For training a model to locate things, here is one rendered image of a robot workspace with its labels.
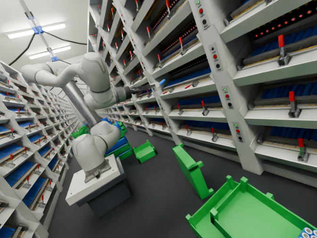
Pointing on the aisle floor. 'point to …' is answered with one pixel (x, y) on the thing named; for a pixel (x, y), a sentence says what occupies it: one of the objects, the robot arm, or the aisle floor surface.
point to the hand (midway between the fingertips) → (154, 85)
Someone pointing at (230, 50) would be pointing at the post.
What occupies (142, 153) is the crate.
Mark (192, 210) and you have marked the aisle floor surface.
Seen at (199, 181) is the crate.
